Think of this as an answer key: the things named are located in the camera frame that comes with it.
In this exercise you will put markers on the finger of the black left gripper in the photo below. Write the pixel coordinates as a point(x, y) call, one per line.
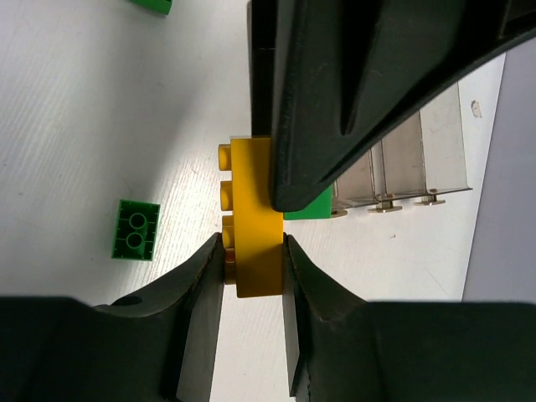
point(349, 72)
point(268, 27)

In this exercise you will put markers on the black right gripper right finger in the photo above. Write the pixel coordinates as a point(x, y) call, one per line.
point(340, 347)

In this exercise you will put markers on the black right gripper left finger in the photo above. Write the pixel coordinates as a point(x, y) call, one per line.
point(155, 344)

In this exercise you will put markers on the green small lego brick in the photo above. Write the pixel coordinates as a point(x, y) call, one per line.
point(319, 208)

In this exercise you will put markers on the yellow long lego brick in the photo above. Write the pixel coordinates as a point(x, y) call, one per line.
point(252, 231)

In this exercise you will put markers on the clear tiered plastic organizer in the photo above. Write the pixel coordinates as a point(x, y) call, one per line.
point(422, 158)

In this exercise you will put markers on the small white tape scrap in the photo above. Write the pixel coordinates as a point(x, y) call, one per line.
point(476, 109)

